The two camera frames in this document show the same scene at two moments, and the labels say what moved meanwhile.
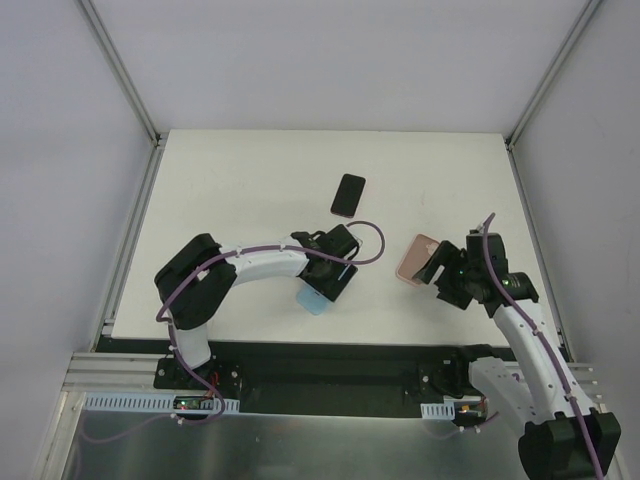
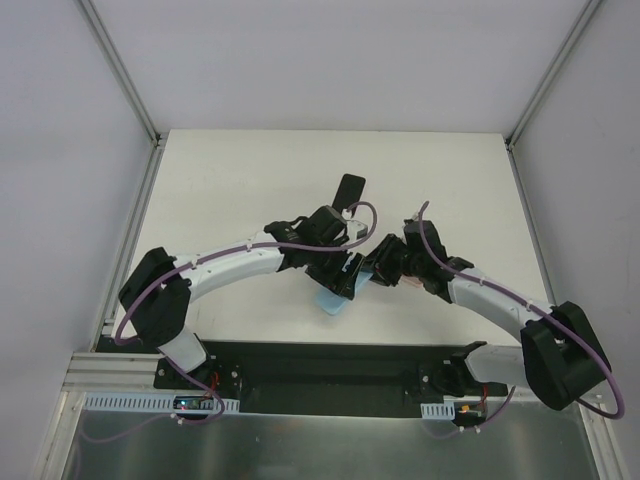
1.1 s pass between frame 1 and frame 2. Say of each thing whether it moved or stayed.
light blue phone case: moved
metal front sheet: stayed
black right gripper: moved
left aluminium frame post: stayed
